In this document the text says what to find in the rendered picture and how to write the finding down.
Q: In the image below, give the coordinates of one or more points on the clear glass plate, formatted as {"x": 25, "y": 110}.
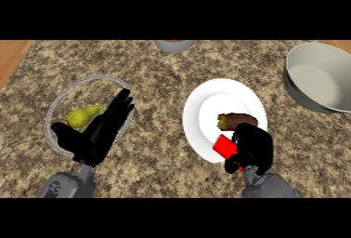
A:
{"x": 59, "y": 102}

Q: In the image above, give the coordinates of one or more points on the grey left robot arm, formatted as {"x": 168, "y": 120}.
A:
{"x": 69, "y": 184}

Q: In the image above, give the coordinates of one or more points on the grey round container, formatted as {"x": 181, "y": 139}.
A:
{"x": 172, "y": 45}

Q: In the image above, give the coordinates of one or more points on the grey bowl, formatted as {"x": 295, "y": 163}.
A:
{"x": 320, "y": 77}

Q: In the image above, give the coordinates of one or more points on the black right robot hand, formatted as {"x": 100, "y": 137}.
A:
{"x": 253, "y": 145}

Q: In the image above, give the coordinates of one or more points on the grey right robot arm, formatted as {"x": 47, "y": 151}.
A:
{"x": 267, "y": 185}

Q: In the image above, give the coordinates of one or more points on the red can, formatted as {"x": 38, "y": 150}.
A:
{"x": 224, "y": 147}

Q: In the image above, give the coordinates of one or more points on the yellow-green pear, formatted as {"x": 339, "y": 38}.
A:
{"x": 81, "y": 116}

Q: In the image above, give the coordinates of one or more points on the white round plate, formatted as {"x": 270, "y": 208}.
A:
{"x": 214, "y": 105}

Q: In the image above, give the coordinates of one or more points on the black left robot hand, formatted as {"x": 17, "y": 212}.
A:
{"x": 97, "y": 133}

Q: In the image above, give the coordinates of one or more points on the brown sweet potato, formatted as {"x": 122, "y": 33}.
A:
{"x": 237, "y": 120}

